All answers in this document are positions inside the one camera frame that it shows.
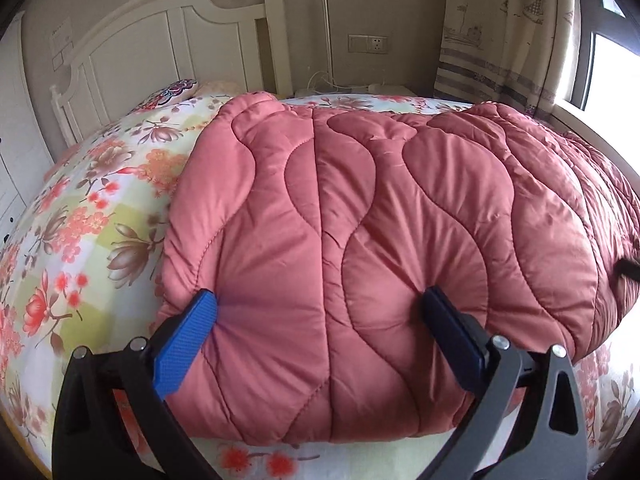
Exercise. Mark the wall socket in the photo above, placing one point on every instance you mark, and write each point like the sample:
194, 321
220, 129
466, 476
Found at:
368, 44

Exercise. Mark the window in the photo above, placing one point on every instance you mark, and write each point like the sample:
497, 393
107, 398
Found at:
615, 60

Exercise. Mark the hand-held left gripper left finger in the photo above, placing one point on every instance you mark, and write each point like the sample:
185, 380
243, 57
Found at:
185, 345

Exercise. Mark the white wardrobe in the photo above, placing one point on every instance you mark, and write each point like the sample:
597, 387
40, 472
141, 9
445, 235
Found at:
17, 135

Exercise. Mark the thin metal rod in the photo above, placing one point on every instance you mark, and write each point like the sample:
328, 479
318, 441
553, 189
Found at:
327, 40

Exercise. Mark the white nightstand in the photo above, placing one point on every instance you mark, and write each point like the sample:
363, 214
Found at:
350, 91

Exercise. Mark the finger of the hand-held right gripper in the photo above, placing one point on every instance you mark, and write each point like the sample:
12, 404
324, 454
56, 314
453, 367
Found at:
631, 268

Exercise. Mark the printed curtain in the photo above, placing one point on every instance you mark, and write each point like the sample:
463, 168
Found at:
500, 35

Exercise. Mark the patterned pillow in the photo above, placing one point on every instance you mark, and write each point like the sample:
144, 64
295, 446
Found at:
167, 94

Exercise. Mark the floral bed sheet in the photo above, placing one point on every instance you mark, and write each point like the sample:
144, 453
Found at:
75, 240

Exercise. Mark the white wooden headboard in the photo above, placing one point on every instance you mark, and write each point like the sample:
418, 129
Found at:
150, 45

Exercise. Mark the beige pillow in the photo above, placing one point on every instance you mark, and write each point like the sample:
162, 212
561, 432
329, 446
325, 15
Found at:
215, 88

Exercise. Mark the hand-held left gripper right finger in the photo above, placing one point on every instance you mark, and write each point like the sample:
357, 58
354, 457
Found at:
455, 335

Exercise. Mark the pink quilted comforter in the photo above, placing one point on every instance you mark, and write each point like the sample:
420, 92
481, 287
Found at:
360, 220

